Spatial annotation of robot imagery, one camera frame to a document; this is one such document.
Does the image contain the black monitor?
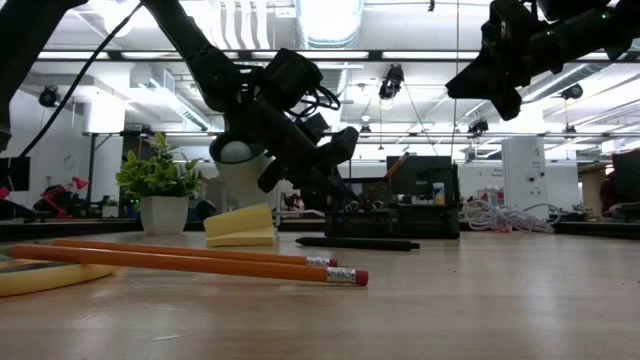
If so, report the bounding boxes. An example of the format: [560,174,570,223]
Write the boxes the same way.
[0,156,32,193]
[386,155,459,205]
[612,148,640,204]

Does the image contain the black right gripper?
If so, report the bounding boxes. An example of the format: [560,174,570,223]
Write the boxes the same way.
[446,24,556,121]

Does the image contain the person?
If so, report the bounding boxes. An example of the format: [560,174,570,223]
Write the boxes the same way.
[282,192,307,212]

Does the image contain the white spotlight lamp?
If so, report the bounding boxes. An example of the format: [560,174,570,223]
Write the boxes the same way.
[208,132,277,210]

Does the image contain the yellow handled scissors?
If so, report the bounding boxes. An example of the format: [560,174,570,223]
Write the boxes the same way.
[0,258,114,299]

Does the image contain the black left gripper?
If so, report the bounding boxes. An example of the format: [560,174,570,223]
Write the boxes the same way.
[222,97,360,214]

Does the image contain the black mesh desk organizer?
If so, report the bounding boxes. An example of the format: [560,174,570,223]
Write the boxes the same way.
[323,177,461,240]

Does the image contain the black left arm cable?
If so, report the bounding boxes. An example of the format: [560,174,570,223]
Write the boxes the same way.
[19,2,144,157]

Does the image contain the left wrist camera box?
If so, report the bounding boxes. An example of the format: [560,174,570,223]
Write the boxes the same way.
[263,48,325,112]

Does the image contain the black pen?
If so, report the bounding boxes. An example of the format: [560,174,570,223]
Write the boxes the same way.
[295,236,421,252]

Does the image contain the white pillar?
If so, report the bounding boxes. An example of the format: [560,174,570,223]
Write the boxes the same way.
[502,137,550,221]

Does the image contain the green plant in white pot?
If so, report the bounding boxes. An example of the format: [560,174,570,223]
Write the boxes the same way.
[115,132,207,236]

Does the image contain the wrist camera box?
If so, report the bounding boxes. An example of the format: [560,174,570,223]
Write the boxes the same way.
[263,48,325,112]
[480,0,530,54]

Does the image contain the silver ventilation duct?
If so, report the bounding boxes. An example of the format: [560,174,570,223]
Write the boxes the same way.
[294,0,366,51]

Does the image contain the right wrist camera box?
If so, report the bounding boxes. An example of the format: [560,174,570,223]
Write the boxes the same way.
[480,0,530,54]

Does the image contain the black overhead frame beam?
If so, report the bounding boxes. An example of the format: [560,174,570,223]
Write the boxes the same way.
[37,48,640,64]

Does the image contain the white lamp cable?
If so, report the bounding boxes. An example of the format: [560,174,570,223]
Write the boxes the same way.
[458,199,557,235]

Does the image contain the yellow sticky note pad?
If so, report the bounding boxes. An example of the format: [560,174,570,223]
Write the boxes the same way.
[203,203,278,248]

